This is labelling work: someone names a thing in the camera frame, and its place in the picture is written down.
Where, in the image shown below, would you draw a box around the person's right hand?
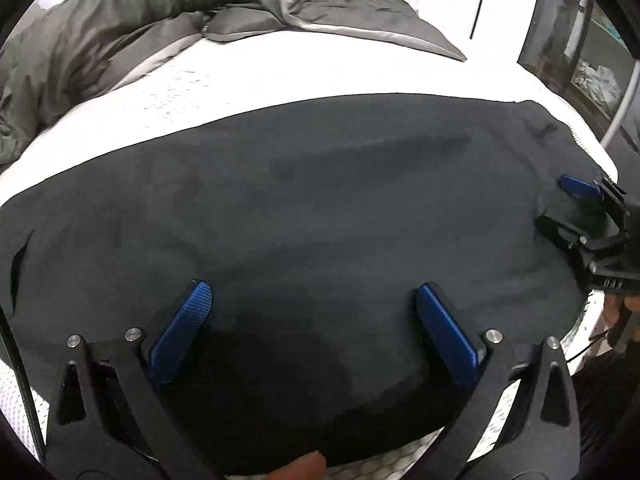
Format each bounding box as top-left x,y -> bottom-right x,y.
602,292 -> 640,356

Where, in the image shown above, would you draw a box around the white curved tube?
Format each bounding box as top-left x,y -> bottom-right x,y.
597,57 -> 640,148

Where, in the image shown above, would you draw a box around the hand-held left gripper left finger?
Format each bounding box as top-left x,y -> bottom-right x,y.
45,279 -> 223,480

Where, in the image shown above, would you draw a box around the person's left hand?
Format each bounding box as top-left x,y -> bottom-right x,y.
265,451 -> 328,480

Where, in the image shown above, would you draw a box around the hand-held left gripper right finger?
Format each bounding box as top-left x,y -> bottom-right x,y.
415,281 -> 582,480

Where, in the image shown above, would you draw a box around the dark glass cabinet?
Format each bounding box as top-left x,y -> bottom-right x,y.
517,0 -> 640,151

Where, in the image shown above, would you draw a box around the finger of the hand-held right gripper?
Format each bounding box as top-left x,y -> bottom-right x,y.
534,215 -> 588,261
560,174 -> 603,200

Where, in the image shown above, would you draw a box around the black pants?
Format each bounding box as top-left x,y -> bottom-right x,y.
0,92 -> 608,476

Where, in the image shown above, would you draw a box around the grey duvet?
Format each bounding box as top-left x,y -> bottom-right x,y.
0,0 -> 468,171

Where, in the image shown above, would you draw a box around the bed with honeycomb mattress cover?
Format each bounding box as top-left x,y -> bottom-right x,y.
0,25 -> 623,480

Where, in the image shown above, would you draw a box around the person's right forearm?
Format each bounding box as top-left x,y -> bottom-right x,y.
570,350 -> 640,480

